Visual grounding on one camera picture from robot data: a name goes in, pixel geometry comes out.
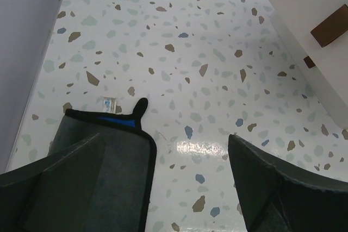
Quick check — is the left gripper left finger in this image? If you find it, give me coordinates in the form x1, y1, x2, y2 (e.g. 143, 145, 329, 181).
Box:
1, 135, 105, 231

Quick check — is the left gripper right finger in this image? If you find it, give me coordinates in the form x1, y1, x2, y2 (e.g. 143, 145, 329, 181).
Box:
228, 135, 347, 231

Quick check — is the cream drawer cabinet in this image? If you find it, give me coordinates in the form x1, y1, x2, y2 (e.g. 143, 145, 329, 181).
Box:
269, 0, 347, 129

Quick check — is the black mat with blue trim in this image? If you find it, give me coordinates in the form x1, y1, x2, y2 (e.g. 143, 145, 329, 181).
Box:
49, 98, 157, 231

